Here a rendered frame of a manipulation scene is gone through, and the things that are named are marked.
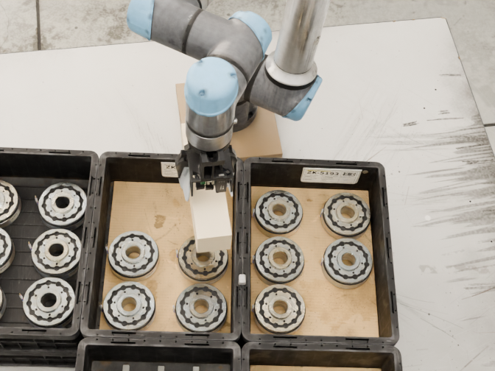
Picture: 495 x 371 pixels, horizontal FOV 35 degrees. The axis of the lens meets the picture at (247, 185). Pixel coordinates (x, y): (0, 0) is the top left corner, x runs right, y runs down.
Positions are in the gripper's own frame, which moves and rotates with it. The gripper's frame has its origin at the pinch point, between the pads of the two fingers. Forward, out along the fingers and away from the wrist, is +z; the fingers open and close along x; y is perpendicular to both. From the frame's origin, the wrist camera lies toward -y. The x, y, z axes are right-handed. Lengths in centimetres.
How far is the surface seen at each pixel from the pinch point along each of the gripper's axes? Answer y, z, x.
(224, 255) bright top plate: 5.4, 22.5, 3.6
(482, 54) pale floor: -102, 109, 123
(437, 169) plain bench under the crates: -18, 39, 60
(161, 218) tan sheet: -6.3, 25.7, -8.2
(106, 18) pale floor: -134, 109, -18
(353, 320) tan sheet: 21.6, 25.7, 28.0
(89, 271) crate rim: 8.3, 15.7, -23.2
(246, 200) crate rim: -3.2, 15.7, 9.1
